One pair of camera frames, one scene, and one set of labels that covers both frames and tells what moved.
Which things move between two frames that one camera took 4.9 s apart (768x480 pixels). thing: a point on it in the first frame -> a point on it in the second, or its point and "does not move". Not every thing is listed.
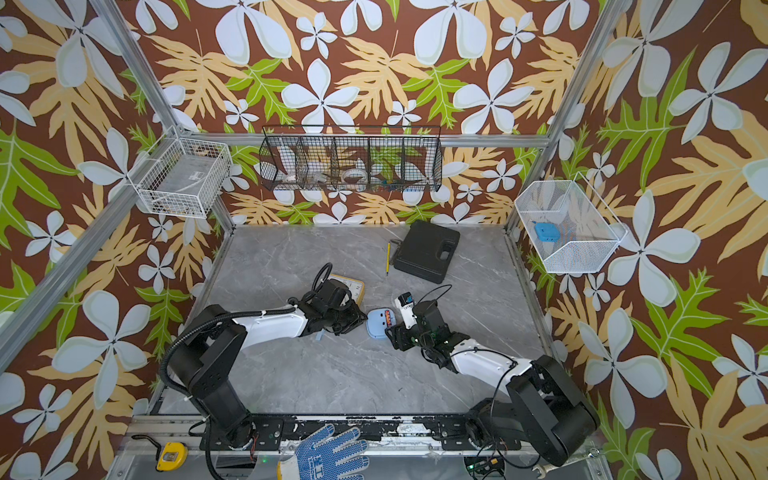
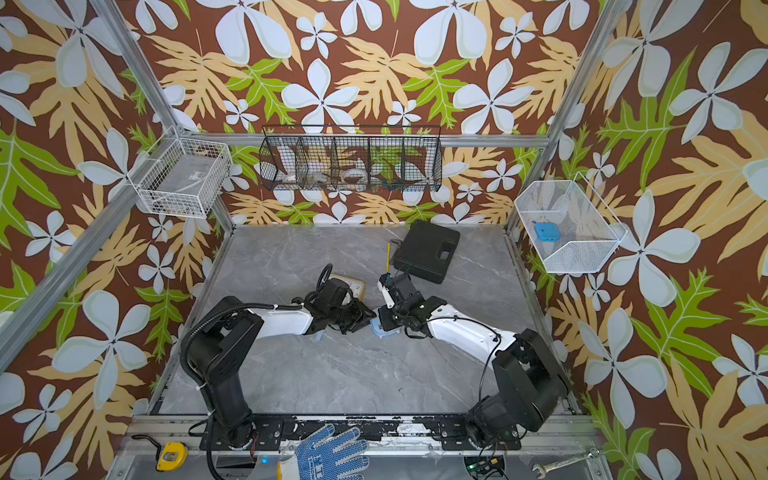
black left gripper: x=357 y=318 does not move
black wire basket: x=351 y=158 does not move
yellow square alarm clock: x=356 y=288 does not move
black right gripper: x=398 y=332 -> x=383 y=312
